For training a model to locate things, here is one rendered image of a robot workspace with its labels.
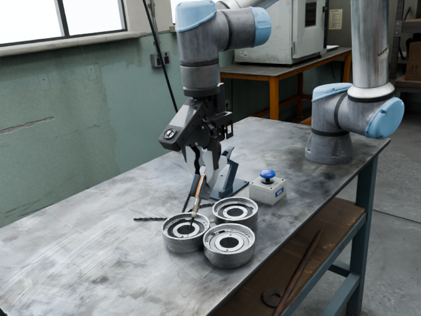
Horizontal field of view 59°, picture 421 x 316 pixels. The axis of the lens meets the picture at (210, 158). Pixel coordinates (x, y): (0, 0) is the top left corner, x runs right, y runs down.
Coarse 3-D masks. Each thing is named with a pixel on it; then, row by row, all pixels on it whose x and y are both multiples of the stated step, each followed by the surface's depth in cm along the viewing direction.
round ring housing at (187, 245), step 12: (180, 216) 85; (204, 216) 83; (168, 228) 82; (180, 228) 82; (192, 228) 82; (168, 240) 77; (180, 240) 76; (192, 240) 76; (180, 252) 78; (192, 252) 78
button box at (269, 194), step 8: (256, 184) 95; (264, 184) 94; (272, 184) 94; (280, 184) 94; (256, 192) 95; (264, 192) 93; (272, 192) 92; (280, 192) 95; (256, 200) 96; (264, 200) 94; (272, 200) 92
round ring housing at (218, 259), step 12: (216, 228) 79; (228, 228) 80; (240, 228) 79; (204, 240) 74; (216, 240) 76; (228, 240) 77; (240, 240) 76; (252, 240) 73; (204, 252) 75; (216, 252) 71; (240, 252) 70; (252, 252) 73; (216, 264) 73; (228, 264) 71; (240, 264) 72
